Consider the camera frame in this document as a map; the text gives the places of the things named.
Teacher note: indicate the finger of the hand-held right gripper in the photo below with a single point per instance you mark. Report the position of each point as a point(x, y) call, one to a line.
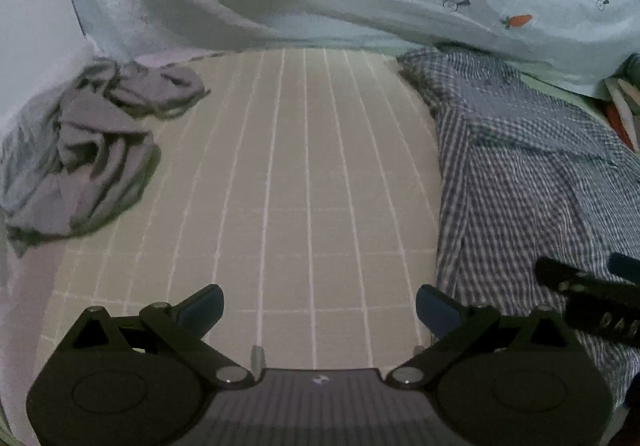
point(626, 266)
point(575, 278)

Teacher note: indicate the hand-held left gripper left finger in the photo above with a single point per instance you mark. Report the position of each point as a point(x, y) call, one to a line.
point(200, 308)

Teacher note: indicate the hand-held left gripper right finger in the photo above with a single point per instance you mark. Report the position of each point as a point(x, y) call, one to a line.
point(434, 308)

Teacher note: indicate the blue checked shirt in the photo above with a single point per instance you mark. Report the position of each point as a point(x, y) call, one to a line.
point(500, 176)

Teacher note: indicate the grid-patterned bed sheet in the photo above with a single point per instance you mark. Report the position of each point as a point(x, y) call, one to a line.
point(300, 176)

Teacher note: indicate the beige folded cloth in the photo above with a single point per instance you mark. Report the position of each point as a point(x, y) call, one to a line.
point(625, 93)

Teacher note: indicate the grey garment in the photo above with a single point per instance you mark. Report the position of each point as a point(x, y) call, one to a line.
point(90, 151)

